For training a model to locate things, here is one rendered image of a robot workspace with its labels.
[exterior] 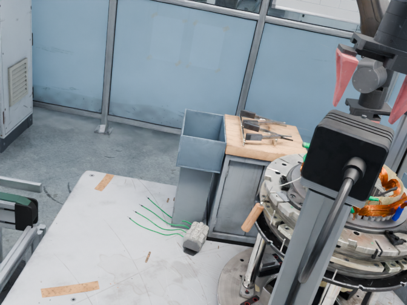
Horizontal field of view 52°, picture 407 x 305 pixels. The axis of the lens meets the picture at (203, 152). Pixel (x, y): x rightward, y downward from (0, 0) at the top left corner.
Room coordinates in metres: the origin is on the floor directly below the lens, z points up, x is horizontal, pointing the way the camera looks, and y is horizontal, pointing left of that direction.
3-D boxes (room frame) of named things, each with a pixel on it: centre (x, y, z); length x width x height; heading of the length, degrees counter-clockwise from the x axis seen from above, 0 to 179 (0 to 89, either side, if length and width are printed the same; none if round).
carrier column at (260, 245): (0.72, -0.16, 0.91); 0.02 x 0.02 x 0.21
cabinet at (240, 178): (0.98, -0.14, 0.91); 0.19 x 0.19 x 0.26; 4
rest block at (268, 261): (0.79, -0.20, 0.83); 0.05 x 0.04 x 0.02; 120
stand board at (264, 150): (0.98, -0.14, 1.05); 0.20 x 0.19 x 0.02; 94
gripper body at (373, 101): (0.99, -0.37, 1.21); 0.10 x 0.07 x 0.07; 92
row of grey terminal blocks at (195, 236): (0.86, -0.02, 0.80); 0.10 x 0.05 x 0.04; 166
